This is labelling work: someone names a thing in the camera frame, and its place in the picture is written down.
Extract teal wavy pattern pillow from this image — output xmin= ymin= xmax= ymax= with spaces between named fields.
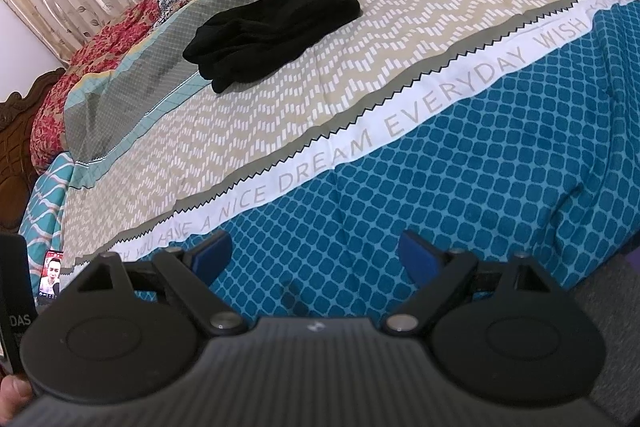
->
xmin=19 ymin=151 xmax=76 ymax=280

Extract person's left hand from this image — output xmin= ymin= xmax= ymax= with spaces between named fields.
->
xmin=0 ymin=376 xmax=35 ymax=413

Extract red floral quilt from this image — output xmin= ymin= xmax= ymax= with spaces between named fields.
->
xmin=29 ymin=0 xmax=281 ymax=175

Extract carved wooden headboard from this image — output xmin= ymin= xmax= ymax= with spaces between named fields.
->
xmin=0 ymin=67 xmax=67 ymax=238

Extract black pants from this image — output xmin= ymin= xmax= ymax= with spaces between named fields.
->
xmin=182 ymin=0 xmax=362 ymax=95

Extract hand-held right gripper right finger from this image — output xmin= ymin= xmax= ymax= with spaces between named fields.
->
xmin=387 ymin=229 xmax=557 ymax=336

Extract patterned bed sheet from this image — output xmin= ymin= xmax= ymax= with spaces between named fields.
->
xmin=25 ymin=0 xmax=640 ymax=308

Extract smartphone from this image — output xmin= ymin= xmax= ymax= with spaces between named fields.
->
xmin=36 ymin=249 xmax=67 ymax=308

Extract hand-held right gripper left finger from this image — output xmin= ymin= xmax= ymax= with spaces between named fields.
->
xmin=75 ymin=231 xmax=242 ymax=336

